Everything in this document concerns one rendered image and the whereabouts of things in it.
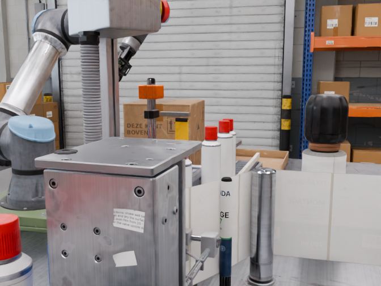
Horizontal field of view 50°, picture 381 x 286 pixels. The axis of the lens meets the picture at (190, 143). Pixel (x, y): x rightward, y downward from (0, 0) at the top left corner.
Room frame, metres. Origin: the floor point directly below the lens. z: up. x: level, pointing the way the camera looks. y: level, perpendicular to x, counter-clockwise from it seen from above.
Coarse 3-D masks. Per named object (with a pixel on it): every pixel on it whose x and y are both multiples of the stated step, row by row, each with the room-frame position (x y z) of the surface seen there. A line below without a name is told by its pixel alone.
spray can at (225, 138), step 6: (222, 120) 1.20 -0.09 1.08; (228, 120) 1.19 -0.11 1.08; (222, 126) 1.18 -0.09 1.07; (228, 126) 1.18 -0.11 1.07; (222, 132) 1.18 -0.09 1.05; (228, 132) 1.18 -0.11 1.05; (222, 138) 1.17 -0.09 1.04; (228, 138) 1.17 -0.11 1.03; (222, 144) 1.17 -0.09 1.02; (228, 144) 1.17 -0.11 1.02; (222, 150) 1.17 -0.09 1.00; (228, 150) 1.17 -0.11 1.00; (222, 156) 1.17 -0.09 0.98; (228, 156) 1.17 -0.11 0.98; (222, 162) 1.17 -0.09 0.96; (228, 162) 1.17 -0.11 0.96; (222, 168) 1.17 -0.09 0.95; (228, 168) 1.17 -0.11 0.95; (222, 174) 1.17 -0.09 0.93; (228, 174) 1.17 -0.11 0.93
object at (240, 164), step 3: (237, 162) 1.57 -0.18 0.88; (240, 162) 1.57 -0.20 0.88; (243, 162) 1.57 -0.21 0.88; (246, 162) 1.57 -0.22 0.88; (258, 162) 1.57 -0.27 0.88; (237, 165) 1.51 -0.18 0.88; (240, 165) 1.51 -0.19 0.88; (243, 165) 1.51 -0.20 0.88; (255, 165) 1.51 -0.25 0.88; (237, 168) 1.47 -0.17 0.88; (240, 168) 1.47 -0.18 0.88; (252, 168) 1.47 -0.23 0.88; (237, 171) 1.41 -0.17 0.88
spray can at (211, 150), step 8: (208, 128) 1.03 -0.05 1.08; (216, 128) 1.04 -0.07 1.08; (208, 136) 1.03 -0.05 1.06; (216, 136) 1.04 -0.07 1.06; (208, 144) 1.03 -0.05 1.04; (216, 144) 1.03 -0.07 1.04; (208, 152) 1.02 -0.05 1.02; (216, 152) 1.03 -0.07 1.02; (208, 160) 1.02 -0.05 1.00; (216, 160) 1.03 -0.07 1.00; (208, 168) 1.02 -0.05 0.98; (216, 168) 1.03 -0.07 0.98; (208, 176) 1.02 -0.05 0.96; (216, 176) 1.03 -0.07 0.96
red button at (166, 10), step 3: (162, 0) 0.74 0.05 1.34; (162, 3) 0.73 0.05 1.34; (165, 3) 0.73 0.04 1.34; (162, 6) 0.73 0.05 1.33; (165, 6) 0.73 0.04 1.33; (168, 6) 0.73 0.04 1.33; (162, 9) 0.73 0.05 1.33; (165, 9) 0.73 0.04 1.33; (168, 9) 0.73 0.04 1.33; (162, 12) 0.73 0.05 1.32; (165, 12) 0.73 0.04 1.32; (168, 12) 0.73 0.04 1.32; (162, 15) 0.73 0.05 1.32; (165, 15) 0.73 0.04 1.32; (168, 15) 0.73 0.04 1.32; (162, 18) 0.73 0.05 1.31; (165, 18) 0.73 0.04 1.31; (162, 21) 0.74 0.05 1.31; (165, 21) 0.74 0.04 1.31
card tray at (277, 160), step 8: (240, 152) 1.93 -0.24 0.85; (248, 152) 1.92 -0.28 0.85; (256, 152) 1.91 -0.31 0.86; (264, 152) 1.90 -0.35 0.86; (272, 152) 1.89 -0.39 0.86; (280, 152) 1.88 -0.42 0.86; (288, 152) 1.85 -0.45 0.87; (248, 160) 1.83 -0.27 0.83; (264, 160) 1.83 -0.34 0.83; (272, 160) 1.83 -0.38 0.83; (280, 160) 1.83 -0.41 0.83; (272, 168) 1.67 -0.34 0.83; (280, 168) 1.67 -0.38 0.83
